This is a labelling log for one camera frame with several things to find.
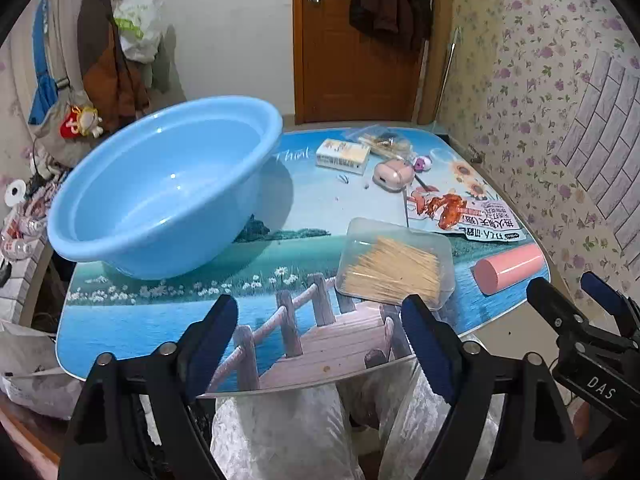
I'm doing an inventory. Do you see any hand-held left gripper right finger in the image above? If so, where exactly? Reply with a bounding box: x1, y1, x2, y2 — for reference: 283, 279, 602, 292
400, 294, 586, 480

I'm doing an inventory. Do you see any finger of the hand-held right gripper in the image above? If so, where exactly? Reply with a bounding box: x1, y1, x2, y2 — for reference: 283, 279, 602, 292
580, 271, 640, 336
526, 276, 596, 341

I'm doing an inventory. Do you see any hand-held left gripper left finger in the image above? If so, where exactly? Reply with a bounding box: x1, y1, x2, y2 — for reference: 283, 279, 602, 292
59, 294, 240, 480

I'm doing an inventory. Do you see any pink cylinder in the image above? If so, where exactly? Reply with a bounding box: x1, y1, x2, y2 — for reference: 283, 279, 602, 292
472, 243, 546, 297

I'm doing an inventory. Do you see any clear box of toothpicks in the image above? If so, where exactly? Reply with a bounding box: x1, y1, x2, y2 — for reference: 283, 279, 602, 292
335, 217, 457, 309

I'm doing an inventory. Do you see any red crayfish print snack packet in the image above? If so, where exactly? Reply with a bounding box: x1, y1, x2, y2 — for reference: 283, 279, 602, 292
405, 185, 531, 243

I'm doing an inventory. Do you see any light blue plastic basin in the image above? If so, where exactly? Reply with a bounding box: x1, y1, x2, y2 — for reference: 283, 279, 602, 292
46, 95, 284, 281

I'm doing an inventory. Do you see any pink earbud case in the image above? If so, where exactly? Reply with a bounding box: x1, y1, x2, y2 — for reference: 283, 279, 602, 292
371, 158, 415, 192

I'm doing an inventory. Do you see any clear bag of cotton swabs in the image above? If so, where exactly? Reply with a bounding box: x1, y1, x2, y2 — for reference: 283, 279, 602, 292
345, 125, 416, 158

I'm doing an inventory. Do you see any white yellow tissue pack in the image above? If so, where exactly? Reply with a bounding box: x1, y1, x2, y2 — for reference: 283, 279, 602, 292
315, 138, 372, 176

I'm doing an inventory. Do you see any white textured cloth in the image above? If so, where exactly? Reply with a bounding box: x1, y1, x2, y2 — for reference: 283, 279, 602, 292
210, 360, 506, 480

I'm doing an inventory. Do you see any grey brick pattern panel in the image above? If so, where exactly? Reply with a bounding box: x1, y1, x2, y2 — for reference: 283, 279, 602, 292
555, 52, 640, 221

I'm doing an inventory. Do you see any crumpled whitish bag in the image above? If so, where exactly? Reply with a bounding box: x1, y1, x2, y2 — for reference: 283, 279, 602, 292
0, 320, 83, 421

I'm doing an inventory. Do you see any clear bottle red label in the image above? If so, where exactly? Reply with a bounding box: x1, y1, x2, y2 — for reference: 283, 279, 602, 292
0, 232, 36, 261

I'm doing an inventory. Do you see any red white plush toy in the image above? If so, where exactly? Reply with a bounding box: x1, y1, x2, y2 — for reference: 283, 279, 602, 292
59, 104, 103, 139

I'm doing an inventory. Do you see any grey fabric bag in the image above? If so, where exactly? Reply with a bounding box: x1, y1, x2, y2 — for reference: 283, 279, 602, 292
32, 90, 101, 168

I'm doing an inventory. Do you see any brown orange jacket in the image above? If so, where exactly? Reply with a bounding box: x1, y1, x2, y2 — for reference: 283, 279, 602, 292
77, 0, 151, 126

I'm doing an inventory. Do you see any brown wooden door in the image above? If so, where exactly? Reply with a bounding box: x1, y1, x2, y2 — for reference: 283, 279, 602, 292
292, 0, 453, 125

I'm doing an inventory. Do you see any white green plastic bag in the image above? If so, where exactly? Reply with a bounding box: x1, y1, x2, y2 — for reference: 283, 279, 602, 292
111, 0, 166, 63

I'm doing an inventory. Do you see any dark brown hanging coat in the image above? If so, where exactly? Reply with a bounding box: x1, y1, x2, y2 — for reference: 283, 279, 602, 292
348, 0, 433, 53

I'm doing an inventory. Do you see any light wood wardrobe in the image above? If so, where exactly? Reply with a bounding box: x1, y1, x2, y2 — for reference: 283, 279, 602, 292
9, 0, 151, 126

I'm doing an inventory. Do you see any grey dustpan with metal handle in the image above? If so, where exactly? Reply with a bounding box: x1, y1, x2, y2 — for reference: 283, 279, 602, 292
431, 27, 462, 133

